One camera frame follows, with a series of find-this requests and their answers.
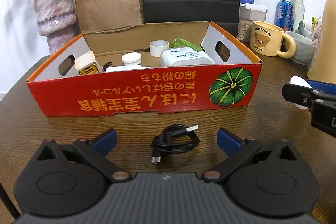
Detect white scalloped jar lid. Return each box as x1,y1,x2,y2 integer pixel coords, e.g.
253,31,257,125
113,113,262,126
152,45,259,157
289,76,313,109

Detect black usb cable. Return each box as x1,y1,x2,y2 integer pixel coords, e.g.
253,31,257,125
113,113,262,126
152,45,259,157
150,124,199,165

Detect grey ceramic cup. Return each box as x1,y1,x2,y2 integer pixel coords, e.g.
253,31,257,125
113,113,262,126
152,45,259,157
285,31,319,65

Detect marbled pink ceramic vase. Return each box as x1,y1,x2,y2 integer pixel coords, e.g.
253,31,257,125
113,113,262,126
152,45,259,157
32,0,82,56

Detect small white screw cap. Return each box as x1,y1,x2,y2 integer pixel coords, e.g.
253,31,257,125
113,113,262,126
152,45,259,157
121,52,142,65

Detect clear jar of seeds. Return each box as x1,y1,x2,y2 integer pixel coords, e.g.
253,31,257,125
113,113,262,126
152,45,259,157
238,2,268,43

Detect cream bear mug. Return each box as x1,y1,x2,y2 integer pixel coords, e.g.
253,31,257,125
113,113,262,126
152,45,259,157
249,21,297,59

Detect blue drink can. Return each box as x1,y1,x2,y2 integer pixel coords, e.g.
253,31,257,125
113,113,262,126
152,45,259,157
275,0,294,31

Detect black light stand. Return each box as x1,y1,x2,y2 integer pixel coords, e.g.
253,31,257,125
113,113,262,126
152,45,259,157
0,182,20,218

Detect red cardboard box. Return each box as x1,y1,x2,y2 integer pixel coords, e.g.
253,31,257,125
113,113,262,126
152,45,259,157
26,21,263,117

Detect clear glass bottle blue label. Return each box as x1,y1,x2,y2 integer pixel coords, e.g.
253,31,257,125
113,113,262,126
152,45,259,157
292,0,305,33

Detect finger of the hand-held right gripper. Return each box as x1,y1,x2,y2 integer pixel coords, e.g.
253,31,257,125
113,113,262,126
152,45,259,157
307,79,336,94
282,84,328,110

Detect green spray bottle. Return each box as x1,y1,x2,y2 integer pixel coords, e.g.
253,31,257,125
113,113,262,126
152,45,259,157
172,38,204,52

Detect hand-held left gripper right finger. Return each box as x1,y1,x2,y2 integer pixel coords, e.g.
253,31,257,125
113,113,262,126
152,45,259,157
202,128,300,183

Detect translucent white round cap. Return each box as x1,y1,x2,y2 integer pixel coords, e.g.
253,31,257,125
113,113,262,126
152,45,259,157
150,40,169,57

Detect cream thermos jug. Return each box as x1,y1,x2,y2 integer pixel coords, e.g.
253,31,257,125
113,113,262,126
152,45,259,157
307,0,336,81

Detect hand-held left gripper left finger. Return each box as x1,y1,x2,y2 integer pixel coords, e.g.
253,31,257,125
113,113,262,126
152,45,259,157
35,128,132,183

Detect white gold cube charger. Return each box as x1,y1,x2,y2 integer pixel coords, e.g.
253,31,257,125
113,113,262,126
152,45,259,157
74,51,101,76

